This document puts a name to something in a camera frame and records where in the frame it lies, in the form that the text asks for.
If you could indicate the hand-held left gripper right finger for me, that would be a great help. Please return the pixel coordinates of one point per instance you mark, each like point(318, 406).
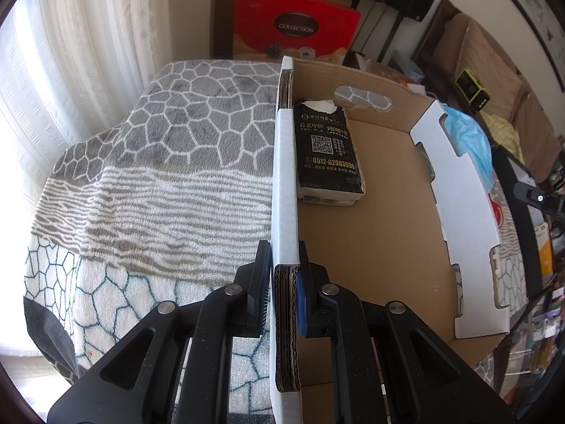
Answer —
point(302, 307)

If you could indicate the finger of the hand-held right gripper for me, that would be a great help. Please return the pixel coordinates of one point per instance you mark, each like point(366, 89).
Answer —
point(536, 197)

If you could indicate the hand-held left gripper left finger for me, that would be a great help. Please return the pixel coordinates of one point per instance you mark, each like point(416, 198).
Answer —
point(264, 282)

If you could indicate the blue face mask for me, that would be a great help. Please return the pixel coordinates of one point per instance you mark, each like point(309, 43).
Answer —
point(468, 137)

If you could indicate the brown and white cardboard box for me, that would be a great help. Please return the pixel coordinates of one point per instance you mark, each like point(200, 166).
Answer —
point(388, 229)

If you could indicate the yellow and white box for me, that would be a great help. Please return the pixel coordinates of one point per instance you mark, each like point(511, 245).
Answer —
point(546, 251)

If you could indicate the yellow checked cloth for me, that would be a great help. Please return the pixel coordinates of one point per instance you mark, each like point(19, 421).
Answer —
point(507, 134)

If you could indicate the green electronic device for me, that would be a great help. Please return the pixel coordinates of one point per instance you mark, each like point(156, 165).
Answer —
point(471, 88)

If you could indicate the black tissue pack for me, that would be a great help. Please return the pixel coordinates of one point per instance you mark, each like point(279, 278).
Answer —
point(329, 150)

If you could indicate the grey white patterned blanket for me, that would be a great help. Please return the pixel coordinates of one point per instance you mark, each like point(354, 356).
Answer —
point(154, 163)

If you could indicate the red gift bag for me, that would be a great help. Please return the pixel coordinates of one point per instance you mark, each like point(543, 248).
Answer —
point(265, 22)

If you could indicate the white curtain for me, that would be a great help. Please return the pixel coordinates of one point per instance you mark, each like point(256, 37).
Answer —
point(88, 31)

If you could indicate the black frame bar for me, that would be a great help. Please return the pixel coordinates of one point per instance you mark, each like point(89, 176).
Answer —
point(521, 221)

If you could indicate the framed wall picture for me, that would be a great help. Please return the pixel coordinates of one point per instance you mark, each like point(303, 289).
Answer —
point(538, 13)

